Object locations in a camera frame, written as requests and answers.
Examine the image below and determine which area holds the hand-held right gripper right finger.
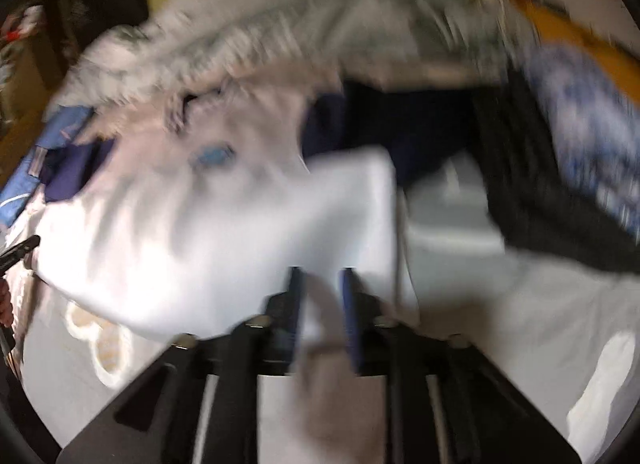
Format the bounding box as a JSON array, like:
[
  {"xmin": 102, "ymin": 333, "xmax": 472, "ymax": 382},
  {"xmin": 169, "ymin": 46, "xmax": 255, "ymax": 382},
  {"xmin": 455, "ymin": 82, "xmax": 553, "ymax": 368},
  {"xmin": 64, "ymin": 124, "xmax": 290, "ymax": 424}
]
[{"xmin": 340, "ymin": 266, "xmax": 583, "ymax": 464}]

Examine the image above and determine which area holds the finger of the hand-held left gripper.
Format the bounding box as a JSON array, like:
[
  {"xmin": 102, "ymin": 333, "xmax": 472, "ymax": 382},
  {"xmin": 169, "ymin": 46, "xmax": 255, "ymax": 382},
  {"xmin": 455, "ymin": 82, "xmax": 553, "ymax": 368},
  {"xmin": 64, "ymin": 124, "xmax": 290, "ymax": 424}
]
[{"xmin": 0, "ymin": 235, "xmax": 41, "ymax": 272}]

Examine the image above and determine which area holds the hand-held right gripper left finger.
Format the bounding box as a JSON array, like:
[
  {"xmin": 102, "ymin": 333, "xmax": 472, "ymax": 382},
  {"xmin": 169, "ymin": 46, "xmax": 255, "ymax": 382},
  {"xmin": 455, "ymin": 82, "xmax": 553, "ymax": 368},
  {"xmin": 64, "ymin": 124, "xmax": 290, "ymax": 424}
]
[{"xmin": 55, "ymin": 266, "xmax": 306, "ymax": 464}]

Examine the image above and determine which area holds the white shirt with navy trim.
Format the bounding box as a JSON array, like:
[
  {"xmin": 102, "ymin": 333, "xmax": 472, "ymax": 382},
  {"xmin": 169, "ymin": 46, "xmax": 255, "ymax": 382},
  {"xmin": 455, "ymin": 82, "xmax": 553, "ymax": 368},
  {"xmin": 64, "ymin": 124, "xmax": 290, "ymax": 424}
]
[{"xmin": 35, "ymin": 69, "xmax": 506, "ymax": 345}]

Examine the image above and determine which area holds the person's left hand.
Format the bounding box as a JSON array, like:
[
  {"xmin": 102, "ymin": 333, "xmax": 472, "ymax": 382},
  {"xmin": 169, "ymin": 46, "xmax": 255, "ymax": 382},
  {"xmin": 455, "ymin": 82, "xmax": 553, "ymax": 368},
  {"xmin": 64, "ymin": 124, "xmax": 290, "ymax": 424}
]
[{"xmin": 0, "ymin": 276, "xmax": 14, "ymax": 327}]

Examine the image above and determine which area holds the blue mat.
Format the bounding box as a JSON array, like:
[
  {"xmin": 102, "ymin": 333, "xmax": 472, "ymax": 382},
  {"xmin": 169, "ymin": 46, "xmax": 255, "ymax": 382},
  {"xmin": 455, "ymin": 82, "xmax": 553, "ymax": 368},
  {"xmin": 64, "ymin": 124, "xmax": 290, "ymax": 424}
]
[{"xmin": 0, "ymin": 104, "xmax": 101, "ymax": 225}]

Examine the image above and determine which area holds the printed grey bed sheet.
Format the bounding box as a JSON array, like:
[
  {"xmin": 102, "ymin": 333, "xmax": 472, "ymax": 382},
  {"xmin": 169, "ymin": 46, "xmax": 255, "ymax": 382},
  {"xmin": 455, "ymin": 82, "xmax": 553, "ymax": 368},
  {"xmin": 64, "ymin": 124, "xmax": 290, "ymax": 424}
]
[{"xmin": 5, "ymin": 194, "xmax": 640, "ymax": 464}]

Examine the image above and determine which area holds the black cloth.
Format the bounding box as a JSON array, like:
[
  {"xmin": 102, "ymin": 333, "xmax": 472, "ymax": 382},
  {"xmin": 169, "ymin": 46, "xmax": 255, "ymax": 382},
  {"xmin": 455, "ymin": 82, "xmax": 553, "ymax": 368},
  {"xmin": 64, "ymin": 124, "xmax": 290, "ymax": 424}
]
[{"xmin": 470, "ymin": 64, "xmax": 640, "ymax": 272}]

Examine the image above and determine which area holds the grey duvet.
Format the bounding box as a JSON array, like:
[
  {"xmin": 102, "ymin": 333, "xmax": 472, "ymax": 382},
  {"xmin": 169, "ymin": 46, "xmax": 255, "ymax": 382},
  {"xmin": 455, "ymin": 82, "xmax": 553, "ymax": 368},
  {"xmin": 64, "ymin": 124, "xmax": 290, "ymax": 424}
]
[{"xmin": 55, "ymin": 0, "xmax": 516, "ymax": 110}]

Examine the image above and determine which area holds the blue plaid cloth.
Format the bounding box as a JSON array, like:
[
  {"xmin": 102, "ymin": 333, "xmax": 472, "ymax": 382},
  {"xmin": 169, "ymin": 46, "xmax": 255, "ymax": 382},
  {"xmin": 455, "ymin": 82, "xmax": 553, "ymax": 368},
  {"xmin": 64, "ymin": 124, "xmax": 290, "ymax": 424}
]
[{"xmin": 525, "ymin": 44, "xmax": 640, "ymax": 240}]

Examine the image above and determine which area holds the orange sheet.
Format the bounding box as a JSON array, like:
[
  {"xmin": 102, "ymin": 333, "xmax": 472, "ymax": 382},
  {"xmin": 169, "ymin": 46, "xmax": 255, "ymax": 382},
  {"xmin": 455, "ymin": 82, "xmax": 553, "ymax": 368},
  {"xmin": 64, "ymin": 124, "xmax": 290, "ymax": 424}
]
[{"xmin": 530, "ymin": 0, "xmax": 640, "ymax": 90}]

